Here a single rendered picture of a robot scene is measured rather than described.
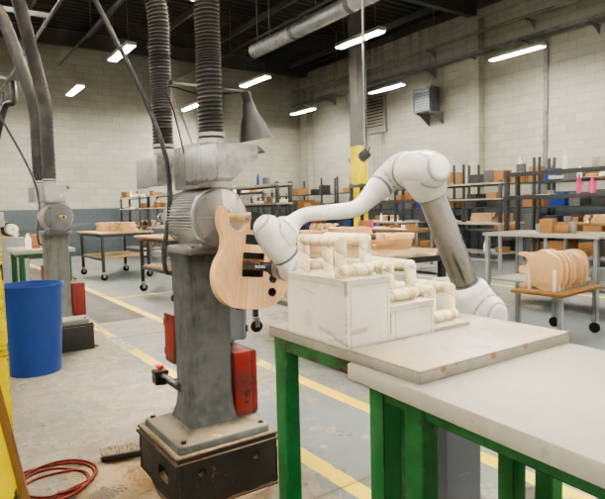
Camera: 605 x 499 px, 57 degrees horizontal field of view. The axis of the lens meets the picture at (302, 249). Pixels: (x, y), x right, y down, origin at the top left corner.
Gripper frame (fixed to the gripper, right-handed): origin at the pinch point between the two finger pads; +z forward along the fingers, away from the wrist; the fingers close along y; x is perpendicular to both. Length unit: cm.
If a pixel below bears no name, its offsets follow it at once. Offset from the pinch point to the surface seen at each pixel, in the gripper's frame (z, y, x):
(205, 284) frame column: 31.6, -6.1, -11.1
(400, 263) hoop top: -86, -2, 6
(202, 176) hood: 0.4, -24.8, 33.1
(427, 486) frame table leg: -115, -19, -42
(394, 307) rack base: -93, -10, -6
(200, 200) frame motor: 17.0, -17.6, 25.2
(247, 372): 30, 17, -52
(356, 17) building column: 728, 629, 505
